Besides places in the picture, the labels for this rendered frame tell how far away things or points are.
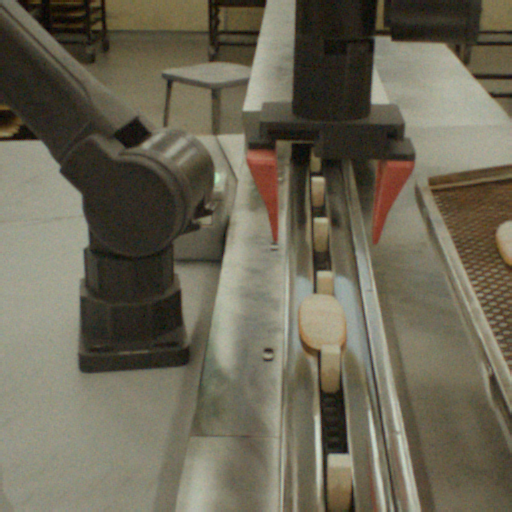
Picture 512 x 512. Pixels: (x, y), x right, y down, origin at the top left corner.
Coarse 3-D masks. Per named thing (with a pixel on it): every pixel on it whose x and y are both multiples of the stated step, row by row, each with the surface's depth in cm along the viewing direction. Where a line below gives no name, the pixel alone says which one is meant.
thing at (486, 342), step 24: (480, 168) 97; (504, 168) 97; (432, 192) 97; (504, 192) 94; (432, 216) 90; (456, 216) 90; (480, 216) 89; (456, 240) 84; (480, 240) 83; (456, 264) 79; (480, 264) 79; (504, 264) 78; (456, 288) 74; (480, 312) 70; (480, 336) 64; (504, 336) 67; (504, 360) 63; (504, 384) 60; (504, 408) 57
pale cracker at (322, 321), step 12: (312, 300) 80; (324, 300) 80; (336, 300) 81; (300, 312) 78; (312, 312) 78; (324, 312) 78; (336, 312) 78; (300, 324) 77; (312, 324) 75; (324, 324) 76; (336, 324) 76; (312, 336) 74; (324, 336) 74; (336, 336) 74; (312, 348) 74
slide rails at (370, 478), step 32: (352, 256) 92; (352, 288) 85; (288, 320) 79; (352, 320) 79; (288, 352) 73; (352, 352) 73; (288, 384) 69; (352, 384) 69; (288, 416) 65; (352, 416) 65; (288, 448) 61; (320, 448) 61; (352, 448) 61; (288, 480) 58; (320, 480) 58; (352, 480) 58; (384, 480) 58
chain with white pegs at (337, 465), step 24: (312, 144) 135; (312, 168) 122; (312, 192) 109; (312, 216) 106; (336, 360) 69; (336, 384) 70; (336, 408) 68; (336, 432) 65; (336, 456) 57; (336, 480) 56; (336, 504) 57
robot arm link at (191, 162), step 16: (144, 144) 76; (160, 144) 76; (176, 144) 77; (176, 160) 75; (192, 160) 77; (192, 176) 76; (208, 176) 79; (192, 192) 75; (208, 192) 79; (192, 208) 75; (208, 208) 79; (192, 224) 75; (96, 240) 78; (128, 256) 78
